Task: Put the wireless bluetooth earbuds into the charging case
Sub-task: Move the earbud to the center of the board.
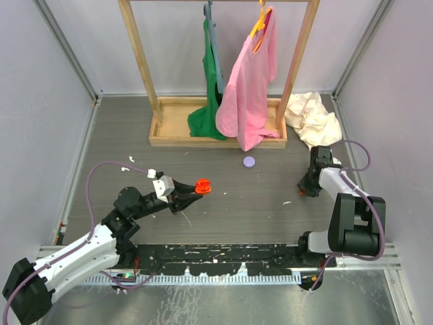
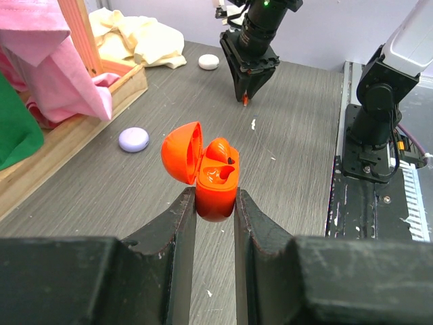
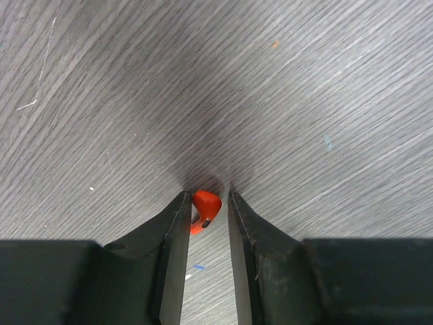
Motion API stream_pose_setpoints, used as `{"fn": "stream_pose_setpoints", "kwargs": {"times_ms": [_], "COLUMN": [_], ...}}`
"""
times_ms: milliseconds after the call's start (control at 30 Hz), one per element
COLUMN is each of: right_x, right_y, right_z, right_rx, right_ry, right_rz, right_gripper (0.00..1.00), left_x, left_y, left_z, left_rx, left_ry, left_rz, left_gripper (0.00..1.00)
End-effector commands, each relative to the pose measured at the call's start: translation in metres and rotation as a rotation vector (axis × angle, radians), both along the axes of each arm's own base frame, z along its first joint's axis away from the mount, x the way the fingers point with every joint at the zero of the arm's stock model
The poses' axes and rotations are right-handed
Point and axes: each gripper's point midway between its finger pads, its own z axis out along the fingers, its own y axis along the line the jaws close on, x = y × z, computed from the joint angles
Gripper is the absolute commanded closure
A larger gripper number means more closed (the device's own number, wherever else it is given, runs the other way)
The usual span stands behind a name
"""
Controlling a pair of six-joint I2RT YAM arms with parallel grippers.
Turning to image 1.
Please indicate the pink t-shirt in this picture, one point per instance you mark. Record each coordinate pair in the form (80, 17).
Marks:
(243, 111)

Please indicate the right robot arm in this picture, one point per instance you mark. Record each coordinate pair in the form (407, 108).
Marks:
(357, 225)

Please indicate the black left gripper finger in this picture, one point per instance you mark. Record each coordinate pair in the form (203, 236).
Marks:
(182, 201)
(183, 189)

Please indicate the yellow clothes hanger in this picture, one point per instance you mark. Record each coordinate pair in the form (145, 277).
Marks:
(257, 34)

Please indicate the wooden clothes rack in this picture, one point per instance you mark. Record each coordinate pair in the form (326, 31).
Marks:
(169, 125)

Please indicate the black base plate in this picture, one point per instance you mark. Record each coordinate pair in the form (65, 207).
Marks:
(219, 259)

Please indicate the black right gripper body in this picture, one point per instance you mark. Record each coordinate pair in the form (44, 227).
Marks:
(309, 185)

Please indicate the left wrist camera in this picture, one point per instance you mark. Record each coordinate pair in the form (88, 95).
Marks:
(163, 184)

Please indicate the slotted cable duct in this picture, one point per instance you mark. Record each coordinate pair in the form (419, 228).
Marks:
(241, 278)

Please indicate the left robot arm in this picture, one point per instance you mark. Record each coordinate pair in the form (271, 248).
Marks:
(33, 287)

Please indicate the grey clothes hanger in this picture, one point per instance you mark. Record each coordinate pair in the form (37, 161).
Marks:
(214, 46)

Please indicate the green shirt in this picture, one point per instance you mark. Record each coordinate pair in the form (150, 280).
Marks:
(202, 122)

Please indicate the cream crumpled cloth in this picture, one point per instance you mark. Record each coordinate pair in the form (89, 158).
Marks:
(313, 124)

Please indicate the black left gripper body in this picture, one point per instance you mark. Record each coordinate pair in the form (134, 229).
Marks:
(151, 205)

